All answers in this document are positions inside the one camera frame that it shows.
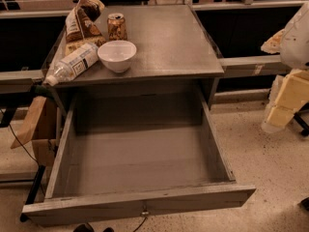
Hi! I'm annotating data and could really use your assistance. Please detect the wooden block bracket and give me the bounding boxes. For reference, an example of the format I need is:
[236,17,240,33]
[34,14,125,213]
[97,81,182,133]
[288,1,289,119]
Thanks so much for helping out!
[11,97,57,166]

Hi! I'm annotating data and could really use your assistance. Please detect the black stand leg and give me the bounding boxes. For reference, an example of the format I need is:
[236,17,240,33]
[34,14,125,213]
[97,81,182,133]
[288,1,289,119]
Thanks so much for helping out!
[18,164,46,223]

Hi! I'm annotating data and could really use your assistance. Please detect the brown chip bag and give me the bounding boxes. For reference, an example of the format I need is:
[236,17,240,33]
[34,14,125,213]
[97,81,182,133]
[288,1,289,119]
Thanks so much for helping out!
[65,0,106,55]

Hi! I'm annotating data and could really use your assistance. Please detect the white ceramic bowl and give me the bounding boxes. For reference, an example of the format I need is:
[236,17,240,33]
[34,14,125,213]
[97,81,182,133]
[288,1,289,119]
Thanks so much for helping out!
[98,40,137,73]

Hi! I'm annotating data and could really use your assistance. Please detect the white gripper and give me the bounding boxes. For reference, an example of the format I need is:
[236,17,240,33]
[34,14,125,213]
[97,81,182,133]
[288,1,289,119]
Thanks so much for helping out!
[261,2,309,133]

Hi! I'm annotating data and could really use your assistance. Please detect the orange soda can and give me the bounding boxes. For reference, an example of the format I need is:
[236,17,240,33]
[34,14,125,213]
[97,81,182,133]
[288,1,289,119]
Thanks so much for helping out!
[107,13,127,41]

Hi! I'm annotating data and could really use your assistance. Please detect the grey cabinet with top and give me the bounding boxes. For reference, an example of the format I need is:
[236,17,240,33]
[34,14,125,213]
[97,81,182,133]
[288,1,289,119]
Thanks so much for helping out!
[43,5,223,124]

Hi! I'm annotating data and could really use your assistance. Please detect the clear plastic water bottle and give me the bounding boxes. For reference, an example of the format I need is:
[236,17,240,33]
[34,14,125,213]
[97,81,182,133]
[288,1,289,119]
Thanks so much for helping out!
[45,43,98,86]

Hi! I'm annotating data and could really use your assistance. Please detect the open grey top drawer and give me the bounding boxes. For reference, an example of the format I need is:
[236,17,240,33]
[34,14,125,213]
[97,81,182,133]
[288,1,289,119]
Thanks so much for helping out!
[22,84,255,226]

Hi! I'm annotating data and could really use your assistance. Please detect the black cable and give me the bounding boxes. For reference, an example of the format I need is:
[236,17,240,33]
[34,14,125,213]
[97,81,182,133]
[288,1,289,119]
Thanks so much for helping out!
[7,123,42,166]

